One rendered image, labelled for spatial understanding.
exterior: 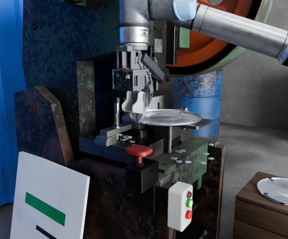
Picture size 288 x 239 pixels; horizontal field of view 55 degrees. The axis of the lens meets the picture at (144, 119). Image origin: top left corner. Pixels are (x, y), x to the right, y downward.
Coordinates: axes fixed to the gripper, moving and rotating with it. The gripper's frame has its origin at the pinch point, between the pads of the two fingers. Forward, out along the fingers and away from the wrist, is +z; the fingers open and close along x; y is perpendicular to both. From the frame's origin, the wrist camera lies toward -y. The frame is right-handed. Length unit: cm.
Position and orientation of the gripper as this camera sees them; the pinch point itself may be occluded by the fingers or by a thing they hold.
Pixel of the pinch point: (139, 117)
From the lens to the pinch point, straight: 79.2
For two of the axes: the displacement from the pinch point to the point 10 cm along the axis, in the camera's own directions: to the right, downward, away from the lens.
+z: 0.0, 9.7, 2.3
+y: -5.9, 1.8, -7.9
